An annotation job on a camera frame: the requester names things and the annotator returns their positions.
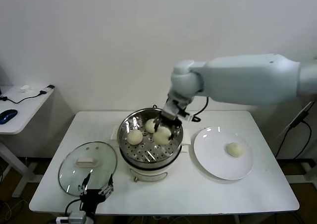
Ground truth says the white round plate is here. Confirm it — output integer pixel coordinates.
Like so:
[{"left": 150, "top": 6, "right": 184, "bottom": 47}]
[{"left": 193, "top": 126, "right": 255, "bottom": 180}]

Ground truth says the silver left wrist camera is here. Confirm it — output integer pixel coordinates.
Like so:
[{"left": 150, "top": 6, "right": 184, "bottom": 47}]
[{"left": 55, "top": 210, "right": 87, "bottom": 224}]

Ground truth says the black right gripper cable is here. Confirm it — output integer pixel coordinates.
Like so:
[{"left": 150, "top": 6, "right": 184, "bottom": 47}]
[{"left": 192, "top": 96, "right": 210, "bottom": 123}]

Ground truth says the dark monitor edge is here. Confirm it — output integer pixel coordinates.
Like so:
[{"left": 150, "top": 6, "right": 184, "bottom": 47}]
[{"left": 0, "top": 62, "right": 5, "bottom": 96}]

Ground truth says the thin black desk cable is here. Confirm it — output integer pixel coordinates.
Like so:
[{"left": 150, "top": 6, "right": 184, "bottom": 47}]
[{"left": 0, "top": 90, "right": 48, "bottom": 105}]

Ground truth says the white steamed baozi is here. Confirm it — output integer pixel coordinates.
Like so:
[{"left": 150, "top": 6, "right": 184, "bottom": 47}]
[
  {"left": 153, "top": 126, "right": 172, "bottom": 145},
  {"left": 225, "top": 142, "right": 244, "bottom": 158},
  {"left": 127, "top": 130, "right": 144, "bottom": 145},
  {"left": 145, "top": 118, "right": 157, "bottom": 133}
]

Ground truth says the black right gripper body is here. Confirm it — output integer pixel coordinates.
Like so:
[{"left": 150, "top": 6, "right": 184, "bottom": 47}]
[{"left": 155, "top": 114, "right": 183, "bottom": 131}]

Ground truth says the white electric cooker base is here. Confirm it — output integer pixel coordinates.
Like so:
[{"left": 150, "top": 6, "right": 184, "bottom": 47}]
[{"left": 110, "top": 127, "right": 192, "bottom": 184}]

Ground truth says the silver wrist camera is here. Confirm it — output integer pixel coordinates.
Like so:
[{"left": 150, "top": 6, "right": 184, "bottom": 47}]
[
  {"left": 55, "top": 210, "right": 87, "bottom": 224},
  {"left": 162, "top": 99, "right": 199, "bottom": 122}
]

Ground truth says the glass lid with white handle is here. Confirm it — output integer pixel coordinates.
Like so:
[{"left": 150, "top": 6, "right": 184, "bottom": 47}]
[{"left": 58, "top": 141, "right": 118, "bottom": 197}]

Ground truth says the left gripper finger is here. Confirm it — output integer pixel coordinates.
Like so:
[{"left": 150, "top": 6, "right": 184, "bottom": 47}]
[
  {"left": 78, "top": 172, "right": 92, "bottom": 196},
  {"left": 99, "top": 174, "right": 114, "bottom": 198}
]

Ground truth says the blue computer mouse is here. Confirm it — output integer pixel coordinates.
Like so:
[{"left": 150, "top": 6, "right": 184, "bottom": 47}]
[{"left": 0, "top": 109, "right": 18, "bottom": 125}]

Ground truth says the white side desk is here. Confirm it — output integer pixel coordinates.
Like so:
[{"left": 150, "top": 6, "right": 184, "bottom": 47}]
[{"left": 0, "top": 85, "right": 76, "bottom": 199}]

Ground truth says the stainless steel steamer basket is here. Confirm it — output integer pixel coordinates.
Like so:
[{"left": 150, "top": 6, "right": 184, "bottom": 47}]
[{"left": 110, "top": 107, "right": 192, "bottom": 168}]

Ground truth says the white cable beside adapter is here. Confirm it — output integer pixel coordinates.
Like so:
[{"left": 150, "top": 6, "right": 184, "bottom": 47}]
[{"left": 278, "top": 100, "right": 316, "bottom": 138}]

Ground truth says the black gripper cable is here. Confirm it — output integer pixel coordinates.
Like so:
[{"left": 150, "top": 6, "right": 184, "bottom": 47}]
[
  {"left": 192, "top": 96, "right": 210, "bottom": 123},
  {"left": 64, "top": 199, "right": 84, "bottom": 216}
]

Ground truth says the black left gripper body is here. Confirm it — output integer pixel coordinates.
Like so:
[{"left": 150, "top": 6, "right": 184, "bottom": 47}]
[{"left": 80, "top": 188, "right": 106, "bottom": 214}]

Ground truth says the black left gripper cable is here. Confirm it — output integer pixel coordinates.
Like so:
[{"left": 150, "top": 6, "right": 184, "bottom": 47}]
[{"left": 64, "top": 199, "right": 84, "bottom": 216}]

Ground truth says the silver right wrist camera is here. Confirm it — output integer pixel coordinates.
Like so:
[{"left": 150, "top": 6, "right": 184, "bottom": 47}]
[{"left": 162, "top": 99, "right": 199, "bottom": 122}]

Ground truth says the black power adapter with cable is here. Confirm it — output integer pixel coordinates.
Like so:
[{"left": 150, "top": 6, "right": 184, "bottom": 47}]
[{"left": 275, "top": 110, "right": 312, "bottom": 160}]

